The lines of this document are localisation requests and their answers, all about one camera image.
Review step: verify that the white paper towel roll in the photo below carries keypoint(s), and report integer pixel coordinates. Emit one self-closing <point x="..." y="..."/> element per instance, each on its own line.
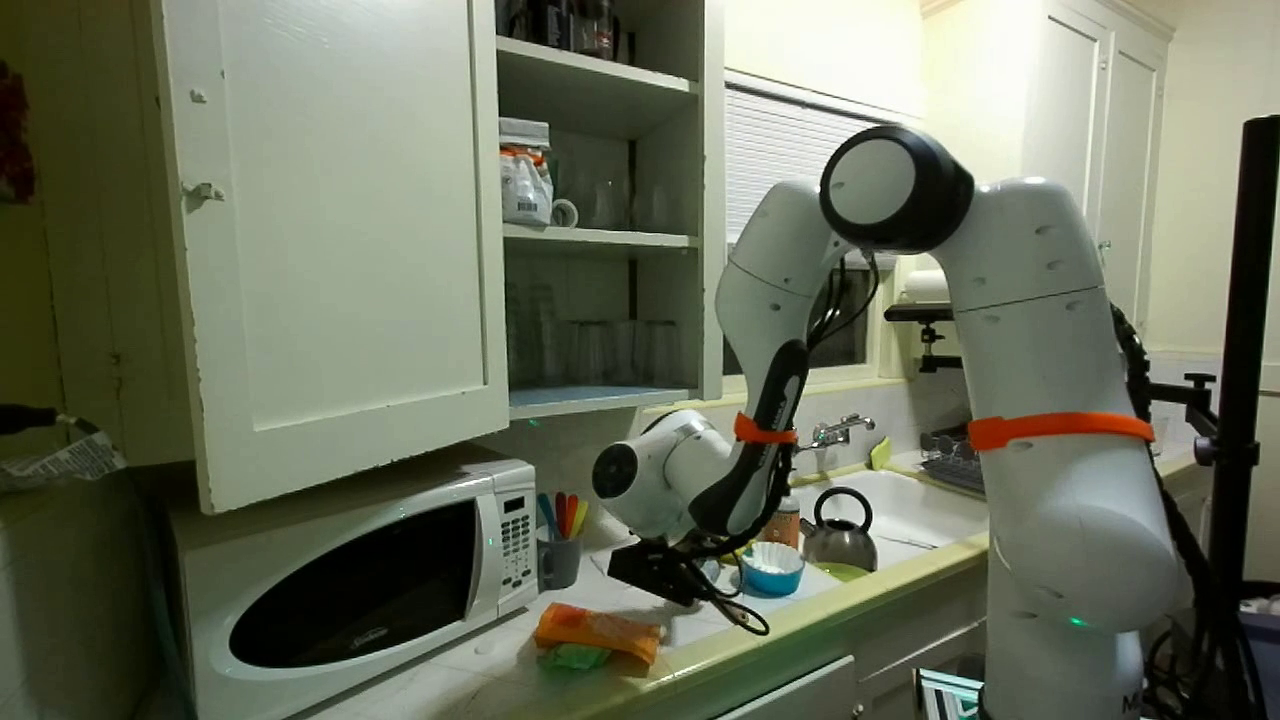
<point x="923" y="286"/>

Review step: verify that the white cabinet door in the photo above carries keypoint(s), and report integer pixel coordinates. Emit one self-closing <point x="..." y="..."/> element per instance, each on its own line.
<point x="332" y="254"/>

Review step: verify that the white microwave oven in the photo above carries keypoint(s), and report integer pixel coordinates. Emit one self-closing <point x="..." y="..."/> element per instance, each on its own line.
<point x="360" y="586"/>

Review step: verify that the blue bowl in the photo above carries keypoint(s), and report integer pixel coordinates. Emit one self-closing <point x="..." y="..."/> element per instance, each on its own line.
<point x="771" y="578"/>

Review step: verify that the grey mug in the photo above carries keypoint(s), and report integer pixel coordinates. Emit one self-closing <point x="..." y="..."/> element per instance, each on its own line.
<point x="559" y="560"/>

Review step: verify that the orange snack packet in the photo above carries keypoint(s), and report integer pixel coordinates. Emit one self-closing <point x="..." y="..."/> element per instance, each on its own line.
<point x="602" y="629"/>

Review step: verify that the blue box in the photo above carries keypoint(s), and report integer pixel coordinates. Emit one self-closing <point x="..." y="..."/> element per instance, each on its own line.
<point x="1263" y="653"/>

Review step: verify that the dark jars row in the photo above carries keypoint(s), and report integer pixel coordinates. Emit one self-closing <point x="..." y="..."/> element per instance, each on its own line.
<point x="562" y="20"/>

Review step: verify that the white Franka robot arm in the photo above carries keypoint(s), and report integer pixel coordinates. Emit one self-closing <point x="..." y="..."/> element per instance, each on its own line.
<point x="1055" y="345"/>

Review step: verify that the white window blind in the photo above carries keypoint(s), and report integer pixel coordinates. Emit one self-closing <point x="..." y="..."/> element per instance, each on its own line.
<point x="785" y="147"/>

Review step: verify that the white wall cabinet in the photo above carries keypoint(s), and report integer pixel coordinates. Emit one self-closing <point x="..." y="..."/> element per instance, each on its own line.
<point x="602" y="240"/>

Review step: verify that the yellow pen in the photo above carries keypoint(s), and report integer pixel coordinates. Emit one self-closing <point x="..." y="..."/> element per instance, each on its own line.
<point x="579" y="516"/>

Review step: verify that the white appliance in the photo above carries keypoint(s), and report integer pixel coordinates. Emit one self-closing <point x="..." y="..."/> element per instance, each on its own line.
<point x="65" y="603"/>

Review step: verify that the white coffee filter stack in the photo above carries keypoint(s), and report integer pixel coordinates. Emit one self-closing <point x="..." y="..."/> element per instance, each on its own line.
<point x="771" y="552"/>

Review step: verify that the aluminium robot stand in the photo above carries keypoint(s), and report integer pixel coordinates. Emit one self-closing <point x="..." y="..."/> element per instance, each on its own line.
<point x="949" y="695"/>

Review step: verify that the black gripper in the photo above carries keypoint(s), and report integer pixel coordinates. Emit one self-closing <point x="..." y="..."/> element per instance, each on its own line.
<point x="644" y="560"/>

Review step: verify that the white sink basin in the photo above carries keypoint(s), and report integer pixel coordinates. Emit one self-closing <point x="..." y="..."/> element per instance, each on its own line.
<point x="914" y="514"/>

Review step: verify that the chrome sink faucet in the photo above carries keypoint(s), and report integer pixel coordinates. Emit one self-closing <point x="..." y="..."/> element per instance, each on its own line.
<point x="838" y="432"/>

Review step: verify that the red pen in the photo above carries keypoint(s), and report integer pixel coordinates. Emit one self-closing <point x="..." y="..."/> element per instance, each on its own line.
<point x="567" y="514"/>

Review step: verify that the yellow sponge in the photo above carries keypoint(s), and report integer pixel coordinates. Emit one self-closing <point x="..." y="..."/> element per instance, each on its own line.
<point x="881" y="455"/>

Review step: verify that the tall white cabinet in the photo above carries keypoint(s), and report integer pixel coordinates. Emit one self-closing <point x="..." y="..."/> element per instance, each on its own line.
<point x="1080" y="93"/>

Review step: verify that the tall clear glass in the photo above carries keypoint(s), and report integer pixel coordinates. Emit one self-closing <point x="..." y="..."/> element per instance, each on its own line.
<point x="547" y="332"/>

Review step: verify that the brown soap bottle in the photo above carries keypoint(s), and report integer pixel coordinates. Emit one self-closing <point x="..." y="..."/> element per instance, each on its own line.
<point x="789" y="521"/>

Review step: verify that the green packet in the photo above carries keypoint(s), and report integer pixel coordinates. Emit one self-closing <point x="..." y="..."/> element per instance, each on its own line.
<point x="575" y="656"/>

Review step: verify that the clear drinking glass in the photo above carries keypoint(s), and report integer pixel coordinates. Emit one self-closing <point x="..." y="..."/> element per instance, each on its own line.
<point x="661" y="348"/>
<point x="602" y="203"/>
<point x="657" y="203"/>
<point x="625" y="348"/>

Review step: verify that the dark dish rack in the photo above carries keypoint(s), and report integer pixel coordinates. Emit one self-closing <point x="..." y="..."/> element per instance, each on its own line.
<point x="949" y="462"/>

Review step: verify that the white base cabinet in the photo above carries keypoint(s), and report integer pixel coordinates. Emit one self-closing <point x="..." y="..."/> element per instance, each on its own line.
<point x="853" y="683"/>

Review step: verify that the black tripod pole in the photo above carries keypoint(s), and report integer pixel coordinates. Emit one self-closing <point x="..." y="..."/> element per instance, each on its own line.
<point x="1241" y="345"/>

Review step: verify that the white mug red print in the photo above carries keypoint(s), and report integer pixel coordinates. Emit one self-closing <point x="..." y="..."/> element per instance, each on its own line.
<point x="526" y="180"/>

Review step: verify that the crumpled foil bag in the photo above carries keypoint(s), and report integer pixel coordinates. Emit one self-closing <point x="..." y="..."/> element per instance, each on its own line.
<point x="53" y="455"/>

